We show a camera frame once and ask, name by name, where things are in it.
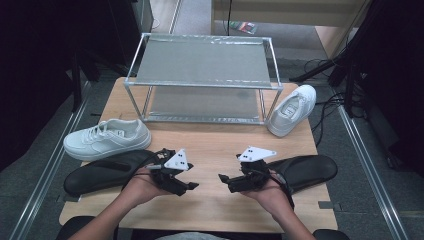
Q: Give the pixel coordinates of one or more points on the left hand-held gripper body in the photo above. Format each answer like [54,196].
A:
[175,161]

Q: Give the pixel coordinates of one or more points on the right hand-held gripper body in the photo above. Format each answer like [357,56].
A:
[255,173]

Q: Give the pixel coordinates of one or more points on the black slipper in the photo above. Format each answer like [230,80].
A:
[100,175]
[306,170]

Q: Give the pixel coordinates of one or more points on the white sneaker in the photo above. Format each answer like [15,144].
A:
[290,111]
[106,141]

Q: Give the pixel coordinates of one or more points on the metal two-tier shoe rack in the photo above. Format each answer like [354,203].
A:
[203,61]

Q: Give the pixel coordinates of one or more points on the person's right hand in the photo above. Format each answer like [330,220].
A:
[275,200]

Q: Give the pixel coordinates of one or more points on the person's left hand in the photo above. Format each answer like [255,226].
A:
[141,188]

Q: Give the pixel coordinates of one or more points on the person's grey clothing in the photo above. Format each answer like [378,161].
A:
[191,236]

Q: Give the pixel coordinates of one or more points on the black chair armrest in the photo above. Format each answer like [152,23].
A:
[331,235]
[75,226]

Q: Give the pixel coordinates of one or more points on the black metal stand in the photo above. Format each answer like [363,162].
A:
[77,83]

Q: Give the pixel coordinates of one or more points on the colourful packet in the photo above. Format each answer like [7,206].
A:
[245,27]

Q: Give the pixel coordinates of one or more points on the dark cabinet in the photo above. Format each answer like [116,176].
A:
[133,30]

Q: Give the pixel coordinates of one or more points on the black tripod stand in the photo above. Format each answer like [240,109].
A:
[350,70]

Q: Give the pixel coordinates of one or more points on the beige wooden cabinet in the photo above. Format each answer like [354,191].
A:
[283,11]

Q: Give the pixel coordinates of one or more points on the metal floor rail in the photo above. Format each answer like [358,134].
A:
[370,166]
[43,180]

